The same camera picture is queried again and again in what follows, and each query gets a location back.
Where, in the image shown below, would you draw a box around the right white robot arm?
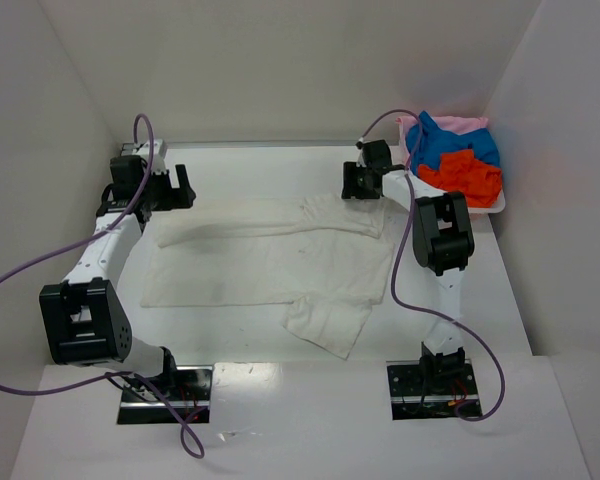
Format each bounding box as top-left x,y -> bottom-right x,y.
342,139 -> 475,395

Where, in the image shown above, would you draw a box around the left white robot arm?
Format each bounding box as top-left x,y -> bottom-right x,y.
39,155 -> 196,388

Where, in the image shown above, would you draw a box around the white t shirt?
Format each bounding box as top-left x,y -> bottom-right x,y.
141,194 -> 394,359

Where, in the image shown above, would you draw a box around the orange t shirt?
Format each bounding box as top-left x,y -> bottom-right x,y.
417,149 -> 503,208

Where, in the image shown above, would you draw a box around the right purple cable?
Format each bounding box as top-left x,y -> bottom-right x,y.
355,108 -> 506,422

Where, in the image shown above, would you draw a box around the pink plastic basket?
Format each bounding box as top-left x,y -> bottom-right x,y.
396,114 -> 505,214

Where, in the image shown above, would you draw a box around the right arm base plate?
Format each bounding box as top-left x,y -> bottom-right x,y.
386,361 -> 482,421

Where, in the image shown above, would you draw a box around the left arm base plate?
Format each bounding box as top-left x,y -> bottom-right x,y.
116,366 -> 213,425

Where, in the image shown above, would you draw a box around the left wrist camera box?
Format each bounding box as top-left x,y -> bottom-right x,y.
133,139 -> 168,162

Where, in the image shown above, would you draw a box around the blue t shirt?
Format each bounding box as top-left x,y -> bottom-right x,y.
404,111 -> 500,174

